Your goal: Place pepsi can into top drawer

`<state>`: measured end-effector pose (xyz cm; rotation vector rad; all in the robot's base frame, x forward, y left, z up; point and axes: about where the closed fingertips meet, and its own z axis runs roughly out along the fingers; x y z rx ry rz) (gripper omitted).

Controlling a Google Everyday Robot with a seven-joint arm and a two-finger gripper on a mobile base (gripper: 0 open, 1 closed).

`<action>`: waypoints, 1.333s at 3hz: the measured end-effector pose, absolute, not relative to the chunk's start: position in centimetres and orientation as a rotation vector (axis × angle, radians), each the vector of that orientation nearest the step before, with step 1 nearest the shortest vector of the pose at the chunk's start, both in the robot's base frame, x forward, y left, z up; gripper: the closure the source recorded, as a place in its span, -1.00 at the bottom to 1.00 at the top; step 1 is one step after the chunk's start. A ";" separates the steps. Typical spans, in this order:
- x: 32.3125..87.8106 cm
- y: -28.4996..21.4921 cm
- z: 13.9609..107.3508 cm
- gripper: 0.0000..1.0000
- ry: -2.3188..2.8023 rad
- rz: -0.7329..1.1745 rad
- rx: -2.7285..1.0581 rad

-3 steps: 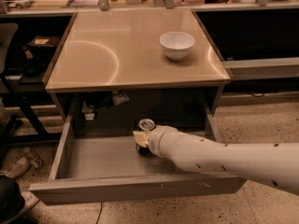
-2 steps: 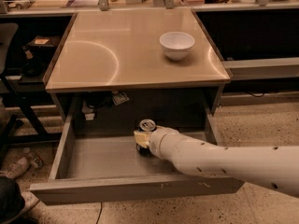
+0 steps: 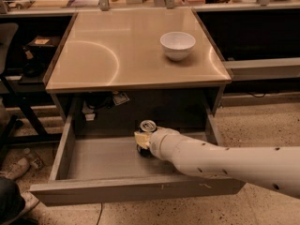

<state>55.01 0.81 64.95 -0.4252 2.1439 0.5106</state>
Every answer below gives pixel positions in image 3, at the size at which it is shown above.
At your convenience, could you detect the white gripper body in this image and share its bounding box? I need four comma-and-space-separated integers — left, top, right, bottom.
149, 128, 181, 162

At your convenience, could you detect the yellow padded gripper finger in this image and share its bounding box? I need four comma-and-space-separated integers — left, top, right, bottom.
134, 131, 152, 149

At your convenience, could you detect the white ceramic bowl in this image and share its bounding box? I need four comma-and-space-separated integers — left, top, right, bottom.
160, 32, 196, 61

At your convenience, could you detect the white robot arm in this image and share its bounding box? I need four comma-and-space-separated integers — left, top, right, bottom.
134, 128, 300, 199

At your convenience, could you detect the black floor cable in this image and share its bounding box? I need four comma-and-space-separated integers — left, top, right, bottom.
96, 202, 104, 225

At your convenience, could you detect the blue pepsi can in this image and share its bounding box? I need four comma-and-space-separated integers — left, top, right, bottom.
137, 120, 158, 158

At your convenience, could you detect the white paper tag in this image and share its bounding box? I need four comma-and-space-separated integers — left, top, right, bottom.
112, 92, 129, 106

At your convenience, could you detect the black box with label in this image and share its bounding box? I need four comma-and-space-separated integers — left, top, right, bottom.
27, 36, 61, 50

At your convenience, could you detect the grey cabinet with beige top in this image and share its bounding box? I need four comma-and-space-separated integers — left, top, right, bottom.
46, 8, 231, 123

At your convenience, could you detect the clear plastic bottle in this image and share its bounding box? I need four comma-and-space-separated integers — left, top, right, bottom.
22, 148, 44, 170

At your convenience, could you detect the dark trouser leg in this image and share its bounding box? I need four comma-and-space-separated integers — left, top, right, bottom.
0, 177, 25, 225

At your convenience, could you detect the white sneaker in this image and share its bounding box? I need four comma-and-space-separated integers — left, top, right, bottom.
0, 157, 30, 180

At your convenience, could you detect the open grey top drawer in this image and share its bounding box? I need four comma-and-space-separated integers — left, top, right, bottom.
29, 97, 248, 207

